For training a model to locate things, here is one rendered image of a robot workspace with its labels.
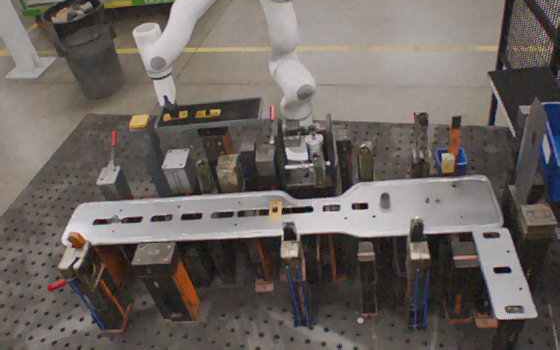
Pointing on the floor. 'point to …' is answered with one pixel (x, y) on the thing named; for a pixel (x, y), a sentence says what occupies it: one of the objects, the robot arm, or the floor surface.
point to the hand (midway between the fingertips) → (173, 110)
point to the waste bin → (86, 44)
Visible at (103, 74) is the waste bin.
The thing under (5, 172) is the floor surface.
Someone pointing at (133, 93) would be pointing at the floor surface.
